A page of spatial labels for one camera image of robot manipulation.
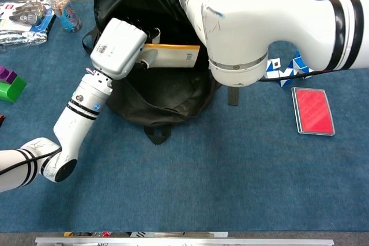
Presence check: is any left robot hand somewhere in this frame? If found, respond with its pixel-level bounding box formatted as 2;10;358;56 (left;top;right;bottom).
89;17;161;81

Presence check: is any yellow white padded envelope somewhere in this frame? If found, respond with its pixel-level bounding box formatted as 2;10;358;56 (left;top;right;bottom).
143;43;201;69

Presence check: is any black backpack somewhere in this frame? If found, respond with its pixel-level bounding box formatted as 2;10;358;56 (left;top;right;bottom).
82;0;240;145

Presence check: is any clear snack tube blue label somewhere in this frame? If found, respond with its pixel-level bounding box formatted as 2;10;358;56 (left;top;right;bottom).
45;0;83;32

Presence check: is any silver foil plastic bag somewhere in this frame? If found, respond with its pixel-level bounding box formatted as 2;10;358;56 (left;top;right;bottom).
0;15;57;46

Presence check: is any tape dispenser blister pack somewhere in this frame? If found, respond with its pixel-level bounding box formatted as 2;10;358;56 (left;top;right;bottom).
0;0;55;32

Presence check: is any green toy block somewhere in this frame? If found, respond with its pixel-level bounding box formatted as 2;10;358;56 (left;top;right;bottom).
0;75;28;103

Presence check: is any purple toy block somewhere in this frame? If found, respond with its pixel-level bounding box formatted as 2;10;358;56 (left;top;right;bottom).
0;66;18;83

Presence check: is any blue white snake puzzle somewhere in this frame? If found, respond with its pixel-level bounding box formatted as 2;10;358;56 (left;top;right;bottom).
264;51;315;88

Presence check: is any red card box clear case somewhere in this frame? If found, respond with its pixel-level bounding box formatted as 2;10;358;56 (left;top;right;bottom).
291;86;336;137

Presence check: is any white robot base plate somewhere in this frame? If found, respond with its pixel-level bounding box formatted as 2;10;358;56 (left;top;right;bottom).
131;231;228;238

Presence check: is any aluminium profile rail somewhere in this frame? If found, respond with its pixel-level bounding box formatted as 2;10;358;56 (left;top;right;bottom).
35;237;335;246

